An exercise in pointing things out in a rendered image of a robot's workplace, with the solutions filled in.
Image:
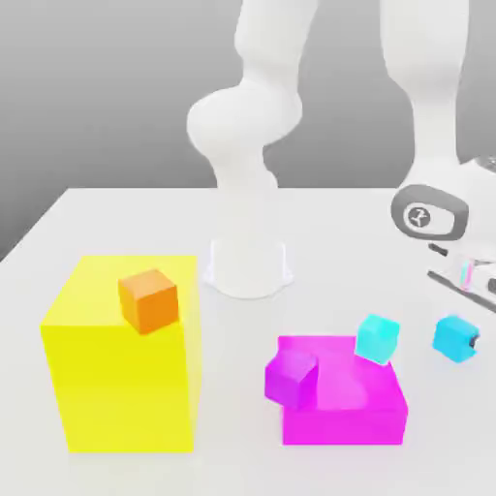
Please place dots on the large magenta box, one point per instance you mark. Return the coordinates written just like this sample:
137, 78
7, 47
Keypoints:
348, 422

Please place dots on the small cyan cube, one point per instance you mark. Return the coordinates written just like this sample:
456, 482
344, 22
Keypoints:
376, 339

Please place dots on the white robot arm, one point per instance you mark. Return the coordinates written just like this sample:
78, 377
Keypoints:
248, 128

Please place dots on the small purple cube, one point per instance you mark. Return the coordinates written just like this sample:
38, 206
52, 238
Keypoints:
288, 381

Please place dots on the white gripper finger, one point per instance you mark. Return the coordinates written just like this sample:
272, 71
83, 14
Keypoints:
474, 343

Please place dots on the large yellow box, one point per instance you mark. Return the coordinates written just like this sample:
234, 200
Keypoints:
116, 383

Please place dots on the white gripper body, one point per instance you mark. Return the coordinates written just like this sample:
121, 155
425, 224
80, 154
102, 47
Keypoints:
465, 291

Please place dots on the small blue cube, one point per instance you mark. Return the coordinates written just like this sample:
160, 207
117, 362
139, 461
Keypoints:
451, 339

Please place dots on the small orange cube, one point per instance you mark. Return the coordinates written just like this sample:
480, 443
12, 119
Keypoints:
149, 302

